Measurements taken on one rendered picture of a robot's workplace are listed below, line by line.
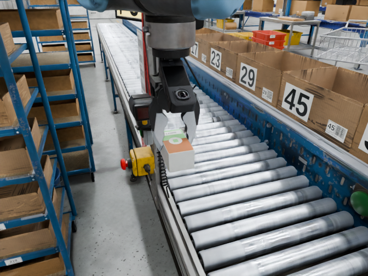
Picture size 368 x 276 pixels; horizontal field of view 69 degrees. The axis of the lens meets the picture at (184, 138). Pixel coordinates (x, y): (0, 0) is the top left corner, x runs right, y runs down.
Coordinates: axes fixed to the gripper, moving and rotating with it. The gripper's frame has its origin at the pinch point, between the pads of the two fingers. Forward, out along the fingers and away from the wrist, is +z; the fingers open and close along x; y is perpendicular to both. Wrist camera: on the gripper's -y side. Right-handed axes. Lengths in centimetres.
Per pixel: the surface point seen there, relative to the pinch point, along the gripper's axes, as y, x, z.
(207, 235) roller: -0.2, -8.7, 30.3
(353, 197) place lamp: -5, -52, 24
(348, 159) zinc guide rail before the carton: 3, -56, 16
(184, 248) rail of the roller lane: -2.4, -1.5, 30.7
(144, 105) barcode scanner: 16.0, 3.9, -3.6
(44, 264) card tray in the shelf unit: 49, 51, 84
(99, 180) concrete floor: 139, 28, 105
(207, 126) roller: 65, -34, 31
